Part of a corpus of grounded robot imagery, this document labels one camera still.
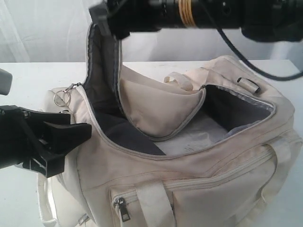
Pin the cream canvas duffel bag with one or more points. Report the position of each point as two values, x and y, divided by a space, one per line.
208 148

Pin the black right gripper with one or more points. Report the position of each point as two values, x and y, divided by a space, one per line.
120 18

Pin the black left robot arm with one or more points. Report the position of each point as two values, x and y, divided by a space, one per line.
11 138

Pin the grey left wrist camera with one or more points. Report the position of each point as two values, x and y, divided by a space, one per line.
5 82

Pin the clear plastic wrapped package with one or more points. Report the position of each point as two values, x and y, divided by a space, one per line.
201 132

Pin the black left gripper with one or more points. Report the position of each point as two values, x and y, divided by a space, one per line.
48 138

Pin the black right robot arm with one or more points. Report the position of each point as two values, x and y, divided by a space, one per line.
259 20

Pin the metal ring with dark clasp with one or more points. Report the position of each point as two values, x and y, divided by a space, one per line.
62 98

